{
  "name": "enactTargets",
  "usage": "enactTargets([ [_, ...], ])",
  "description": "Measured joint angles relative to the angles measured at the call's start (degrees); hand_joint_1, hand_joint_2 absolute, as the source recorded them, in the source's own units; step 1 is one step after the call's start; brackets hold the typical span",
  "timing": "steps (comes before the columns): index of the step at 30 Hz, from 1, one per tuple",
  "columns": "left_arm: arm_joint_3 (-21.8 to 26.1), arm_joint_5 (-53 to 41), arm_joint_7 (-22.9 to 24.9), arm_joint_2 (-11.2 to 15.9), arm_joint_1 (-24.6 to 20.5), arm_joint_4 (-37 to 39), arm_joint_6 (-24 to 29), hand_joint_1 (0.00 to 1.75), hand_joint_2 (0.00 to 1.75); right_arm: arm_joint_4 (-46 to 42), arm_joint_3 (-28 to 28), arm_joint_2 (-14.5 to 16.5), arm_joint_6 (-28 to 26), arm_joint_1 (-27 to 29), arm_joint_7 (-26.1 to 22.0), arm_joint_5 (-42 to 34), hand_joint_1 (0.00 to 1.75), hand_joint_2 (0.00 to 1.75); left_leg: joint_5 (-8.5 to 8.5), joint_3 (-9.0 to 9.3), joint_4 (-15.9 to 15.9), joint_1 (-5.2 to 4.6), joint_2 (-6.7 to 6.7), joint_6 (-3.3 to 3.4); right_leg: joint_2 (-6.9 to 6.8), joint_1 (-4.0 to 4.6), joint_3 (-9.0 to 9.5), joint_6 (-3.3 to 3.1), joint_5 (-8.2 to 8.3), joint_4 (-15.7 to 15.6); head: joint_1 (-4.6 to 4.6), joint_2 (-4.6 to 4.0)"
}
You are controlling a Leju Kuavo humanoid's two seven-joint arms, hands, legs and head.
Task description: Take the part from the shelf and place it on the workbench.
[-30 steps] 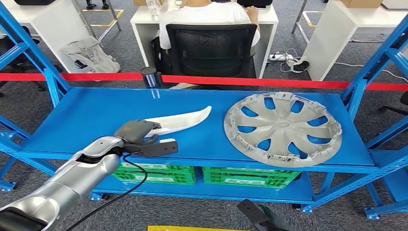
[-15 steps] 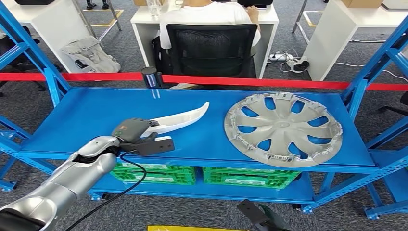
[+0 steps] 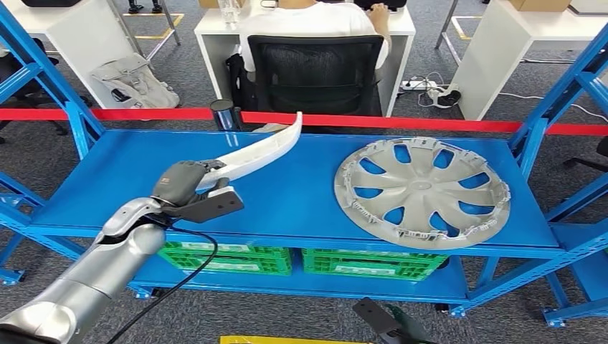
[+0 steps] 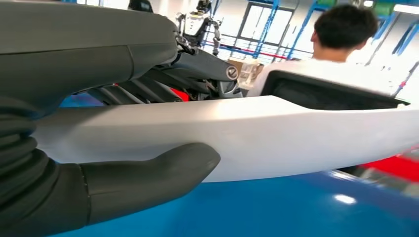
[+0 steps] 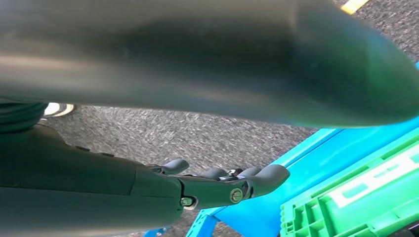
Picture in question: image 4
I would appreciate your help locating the brown cardboard box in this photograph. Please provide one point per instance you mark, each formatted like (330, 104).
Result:
(235, 65)

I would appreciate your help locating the black office chair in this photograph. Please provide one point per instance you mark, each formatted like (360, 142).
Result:
(311, 91)

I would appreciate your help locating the white and black humanoid robot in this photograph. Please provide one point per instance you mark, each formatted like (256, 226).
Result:
(196, 24)

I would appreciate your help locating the person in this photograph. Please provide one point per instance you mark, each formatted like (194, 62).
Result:
(343, 26)

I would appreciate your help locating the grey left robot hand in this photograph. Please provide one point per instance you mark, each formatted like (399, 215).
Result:
(82, 39)

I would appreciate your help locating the red barrier belt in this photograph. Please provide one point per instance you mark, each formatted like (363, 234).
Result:
(392, 168)

